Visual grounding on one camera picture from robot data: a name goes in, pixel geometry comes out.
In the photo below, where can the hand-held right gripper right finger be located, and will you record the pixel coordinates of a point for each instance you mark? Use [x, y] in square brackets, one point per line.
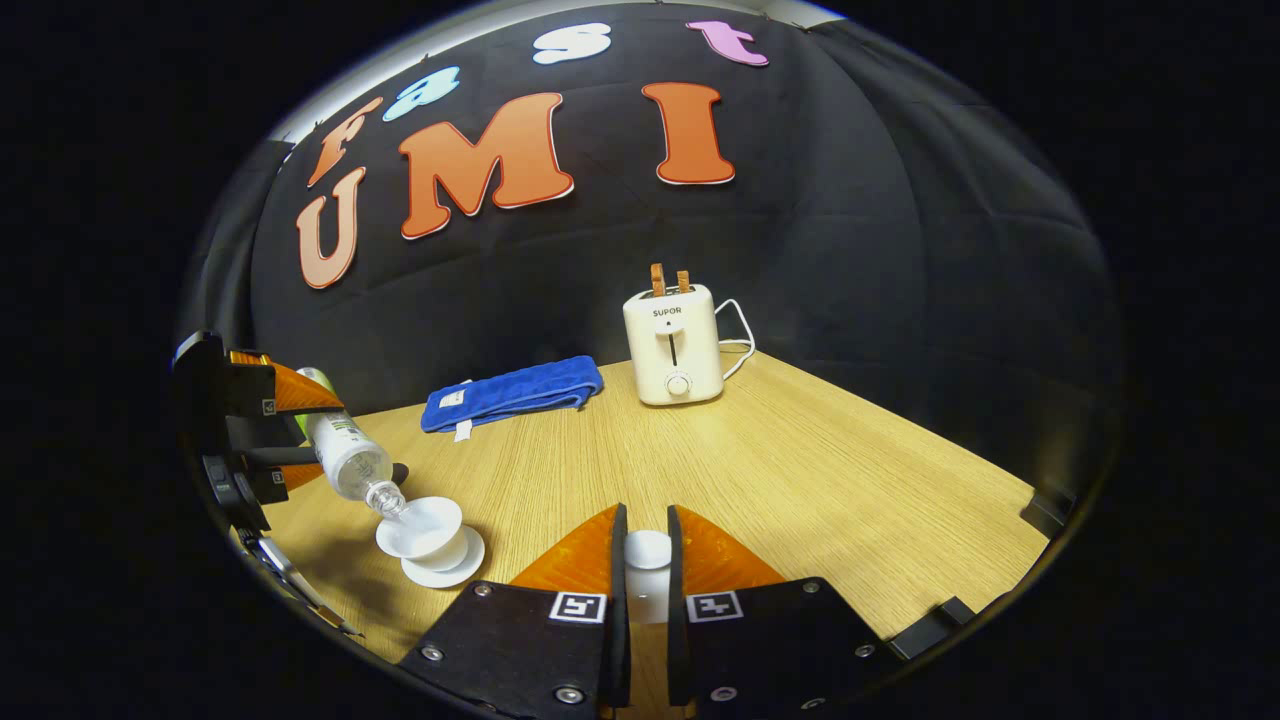
[676, 600]

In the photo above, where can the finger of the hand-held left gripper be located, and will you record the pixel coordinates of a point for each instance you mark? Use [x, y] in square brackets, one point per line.
[300, 476]
[300, 392]

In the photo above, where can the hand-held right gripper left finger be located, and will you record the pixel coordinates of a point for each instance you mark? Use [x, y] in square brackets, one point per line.
[620, 600]

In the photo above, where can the white teacup lid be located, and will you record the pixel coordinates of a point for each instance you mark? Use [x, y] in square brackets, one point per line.
[648, 565]

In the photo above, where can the clear water bottle green label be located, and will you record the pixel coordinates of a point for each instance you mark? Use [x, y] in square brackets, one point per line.
[345, 450]

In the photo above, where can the white teacup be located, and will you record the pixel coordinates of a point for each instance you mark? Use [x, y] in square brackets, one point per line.
[425, 530]

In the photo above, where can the blue folded towel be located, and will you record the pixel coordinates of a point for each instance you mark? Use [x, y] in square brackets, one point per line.
[510, 395]

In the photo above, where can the white toaster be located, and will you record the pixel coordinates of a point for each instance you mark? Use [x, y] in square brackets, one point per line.
[672, 350]

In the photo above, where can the black table edge clamp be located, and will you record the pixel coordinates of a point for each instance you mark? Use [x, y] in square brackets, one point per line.
[1045, 515]
[930, 628]

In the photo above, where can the black backdrop cloth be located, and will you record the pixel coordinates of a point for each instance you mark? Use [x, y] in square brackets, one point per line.
[800, 250]

